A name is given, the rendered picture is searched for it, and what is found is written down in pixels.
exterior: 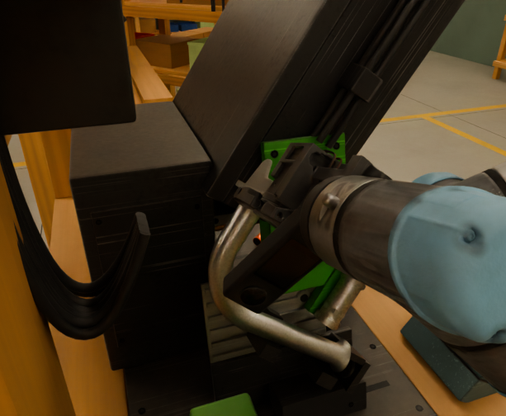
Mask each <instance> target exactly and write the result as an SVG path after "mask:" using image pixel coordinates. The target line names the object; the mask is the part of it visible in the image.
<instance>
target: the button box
mask: <svg viewBox="0 0 506 416"><path fill-rule="evenodd" d="M400 332H401V333H402V334H403V336H404V337H405V338H406V339H407V340H408V342H409V343H410V344H411V345H412V346H413V348H414V349H415V350H416V351H417V352H418V354H419V355H420V356H421V357H422V358H423V359H424V361H425V362H426V363H427V364H428V365H429V366H430V367H431V368H432V369H433V371H434V372H435V373H436V374H437V376H438V377H439V378H440V379H441V380H442V382H443V383H444V384H445V385H446V386H447V388H448V389H449V390H450V391H451V392H452V393H453V394H454V395H455V396H456V397H457V399H458V400H460V401H461V402H465V403H469V402H471V401H474V400H476V399H480V398H483V397H485V396H488V395H492V394H495V393H498V392H496V391H495V390H494V389H493V388H492V387H491V386H490V385H489V383H488V381H487V380H486V379H485V378H484V377H483V376H482V375H481V374H479V373H478V372H477V371H476V370H475V369H474V368H472V367H471V366H470V365H469V364H468V363H467V362H465V361H464V360H463V359H462V358H461V357H459V356H458V355H457V354H456V353H455V352H454V351H452V350H451V349H450V348H449V347H448V346H447V345H446V344H445V343H444V342H443V341H442V340H441V339H439V338H438V337H437V336H436V335H434V334H433V333H432V332H431V331H430V330H428V329H427V328H426V327H425V326H424V325H423V324H421V323H420V322H419V321H418V320H417V319H416V318H415V317H414V316H412V317H411V318H410V320H409V321H408V322H407V323H406V325H405V326H404V327H403V328H402V329H401V330H400Z"/></svg>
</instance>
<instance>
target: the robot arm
mask: <svg viewBox="0 0 506 416"><path fill-rule="evenodd" d="M327 153H331V154H333V156H332V155H331V154H327ZM339 160H340V162H339ZM342 161H343V160H342V159H341V158H336V153H335V152H333V151H330V150H327V149H325V150H322V149H321V148H320V147H318V146H317V145H316V144H314V143H290V144H289V146H288V147H287V149H286V151H285V153H284V154H283V155H282V156H281V159H280V160H279V162H278V164H277V165H276V167H275V168H274V170H273V171H272V173H271V176H272V177H274V178H275V179H274V181H273V180H271V179H269V178H268V175H269V172H270V169H271V166H272V160H271V159H266V160H264V161H263V162H262V163H261V164H260V165H259V167H258V168H257V169H256V171H255V172H254V173H253V175H252V176H251V177H250V178H249V179H248V180H247V182H246V183H245V184H244V185H243V186H241V187H239V188H238V190H237V191H236V192H235V194H234V197H233V198H234V199H235V200H236V201H237V202H238V203H239V204H240V205H241V206H244V207H246V208H248V209H250V210H253V213H254V214H255V215H257V216H259V217H260V218H261V219H263V220H265V221H266V222H268V223H269V224H270V225H272V226H274V227H275V228H276V229H275V230H273V231H272V232H271V233H270V234H269V235H268V236H267V237H266V238H265V239H264V240H263V241H262V242H261V243H260V244H259V245H258V246H257V247H256V248H255V249H254V250H253V251H252V252H251V253H250V254H249V255H248V256H247V257H246V258H245V259H243V260H242V261H241V262H240V263H239V264H238V265H237V266H236V267H235V268H234V269H233V270H232V271H231V272H230V273H229V274H227V275H226V276H225V278H224V281H223V295H224V297H226V298H228V299H230V300H232V301H234V302H235V303H237V304H239V305H242V306H243V307H245V308H247V309H248V310H251V311H252V312H254V313H256V314H260V313H262V312H263V311H264V310H265V309H266V308H267V307H268V306H269V305H271V304H272V303H273V302H274V301H275V300H277V299H278V298H279V297H280V296H282V295H283V294H284V293H285V292H287V291H288V290H289V289H290V288H292V287H293V286H294V285H295V284H296V283H297V282H298V281H299V280H301V279H302V278H303V277H304V276H305V275H307V274H308V273H309V272H310V271H312V270H313V269H314V268H315V267H317V266H318V265H319V264H320V263H321V262H322V261H324V262H325V263H327V264H328V265H329V266H331V267H334V268H335V269H337V270H339V271H340V272H342V273H344V274H346V275H348V276H350V277H351V278H353V279H355V280H358V281H359V282H361V283H363V284H365V285H366V286H369V287H370V288H372V289H374V290H375V291H378V292H380V293H381V294H383V295H385V296H387V297H389V298H390V299H392V300H393V301H394V302H396V303H397V304H399V305H400V306H402V307H403V308H404V309H405V310H407V311H408V312H409V313H410V314H412V315H413V316H414V317H415V318H416V319H417V320H418V321H419V322H420V323H421V324H423V325H424V326H425V327H426V328H427V329H428V330H430V331H431V332H432V333H433V334H434V335H436V336H437V337H438V338H439V339H441V340H442V341H443V342H444V343H445V344H446V345H447V346H448V347H449V348H450V349H451V350H452V351H454V352H455V353H456V354H457V355H458V356H459V357H461V358H462V359H463V360H464V361H465V362H467V363H468V364H469V365H470V366H471V367H472V368H474V369H475V370H476V371H477V372H478V373H479V374H481V375H482V376H483V377H484V378H485V379H486V380H487V381H488V383H489V385H490V386H491V387H492V388H493V389H494V390H495V391H496V392H498V393H499V394H500V395H502V396H504V397H506V162H504V163H501V164H499V165H497V166H495V167H492V168H490V169H487V170H485V171H483V172H482V173H478V174H476V175H474V176H472V177H468V178H467V179H464V178H462V177H458V176H457V175H455V174H453V173H448V172H444V173H443V172H438V173H427V174H424V175H423V176H420V177H418V178H416V179H415V180H413V181H412V182H403V181H397V180H392V179H391V178H390V177H388V176H387V175H386V174H384V173H383V172H382V171H380V170H379V169H377V168H375V167H374V166H373V164H372V163H371V162H370V161H369V160H367V159H366V158H365V157H363V156H362V155H353V156H352V158H351V159H350V161H349V163H348V164H345V163H342Z"/></svg>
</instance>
